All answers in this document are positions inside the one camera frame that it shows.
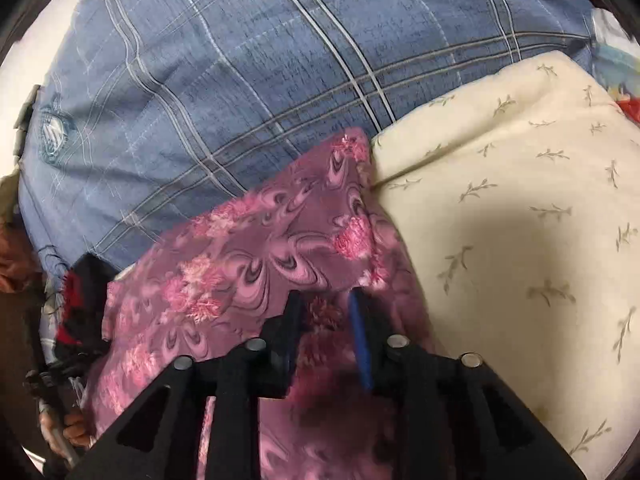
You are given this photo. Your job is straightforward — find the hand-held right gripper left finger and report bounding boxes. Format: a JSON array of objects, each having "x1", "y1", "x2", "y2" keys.
[{"x1": 65, "y1": 290, "x2": 306, "y2": 480}]

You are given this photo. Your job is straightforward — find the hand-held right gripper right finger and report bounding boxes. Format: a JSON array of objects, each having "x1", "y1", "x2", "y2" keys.
[{"x1": 347, "y1": 287, "x2": 586, "y2": 480}]

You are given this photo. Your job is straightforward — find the purple floral shirt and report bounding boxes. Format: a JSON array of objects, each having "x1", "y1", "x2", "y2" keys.
[{"x1": 82, "y1": 127, "x2": 451, "y2": 480}]

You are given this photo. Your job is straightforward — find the person's left hand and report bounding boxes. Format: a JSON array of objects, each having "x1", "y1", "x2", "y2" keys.
[{"x1": 42, "y1": 405, "x2": 94, "y2": 449}]

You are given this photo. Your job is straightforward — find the black and red cloth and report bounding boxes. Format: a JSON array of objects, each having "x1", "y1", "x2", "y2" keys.
[{"x1": 52, "y1": 252, "x2": 122, "y2": 357}]

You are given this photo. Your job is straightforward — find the orange cloth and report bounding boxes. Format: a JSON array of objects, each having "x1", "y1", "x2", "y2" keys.
[{"x1": 0, "y1": 220, "x2": 44, "y2": 294}]

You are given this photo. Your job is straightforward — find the cream floral bed sheet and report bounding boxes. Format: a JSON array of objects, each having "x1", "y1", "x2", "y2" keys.
[{"x1": 370, "y1": 50, "x2": 640, "y2": 471}]

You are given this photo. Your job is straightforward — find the blue plaid quilt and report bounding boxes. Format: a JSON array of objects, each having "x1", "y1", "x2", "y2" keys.
[{"x1": 17, "y1": 0, "x2": 601, "y2": 281}]

